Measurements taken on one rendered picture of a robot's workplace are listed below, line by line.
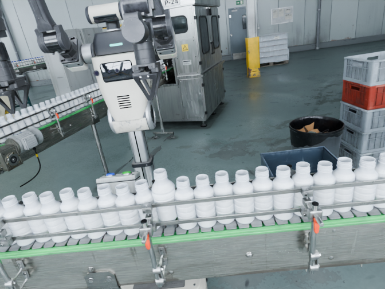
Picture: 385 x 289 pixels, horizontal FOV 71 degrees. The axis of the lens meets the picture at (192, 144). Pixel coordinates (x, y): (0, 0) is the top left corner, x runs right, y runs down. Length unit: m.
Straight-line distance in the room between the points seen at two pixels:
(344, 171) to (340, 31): 13.39
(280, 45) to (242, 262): 9.59
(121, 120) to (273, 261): 0.90
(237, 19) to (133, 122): 11.61
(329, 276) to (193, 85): 3.24
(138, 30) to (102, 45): 0.69
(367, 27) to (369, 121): 11.84
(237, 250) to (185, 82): 3.75
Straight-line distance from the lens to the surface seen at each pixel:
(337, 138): 2.58
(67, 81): 6.68
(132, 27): 0.72
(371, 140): 3.13
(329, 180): 0.85
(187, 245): 0.87
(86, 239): 0.95
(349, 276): 2.15
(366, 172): 0.90
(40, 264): 1.04
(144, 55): 0.78
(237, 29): 12.78
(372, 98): 2.95
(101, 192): 0.85
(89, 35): 7.46
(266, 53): 10.13
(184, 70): 4.41
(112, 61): 1.30
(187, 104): 4.53
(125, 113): 1.34
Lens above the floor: 1.56
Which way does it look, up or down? 23 degrees down
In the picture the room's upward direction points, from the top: 8 degrees counter-clockwise
